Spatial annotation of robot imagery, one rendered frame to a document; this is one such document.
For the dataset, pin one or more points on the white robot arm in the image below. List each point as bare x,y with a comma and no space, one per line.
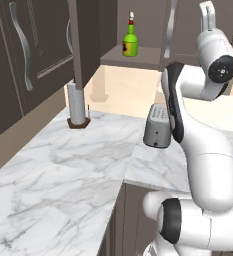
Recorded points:
208,160

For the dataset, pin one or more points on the dark brown base cabinet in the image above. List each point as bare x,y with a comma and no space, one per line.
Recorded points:
131,220

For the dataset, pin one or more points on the open dark brown cabinet door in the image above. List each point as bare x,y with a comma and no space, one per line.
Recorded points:
88,36

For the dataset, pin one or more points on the brown paper towel holder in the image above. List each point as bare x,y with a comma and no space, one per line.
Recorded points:
78,123

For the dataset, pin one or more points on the green glass bottle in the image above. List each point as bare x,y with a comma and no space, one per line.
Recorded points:
130,41

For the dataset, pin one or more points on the dark brown wall cabinet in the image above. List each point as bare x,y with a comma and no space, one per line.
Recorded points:
144,57

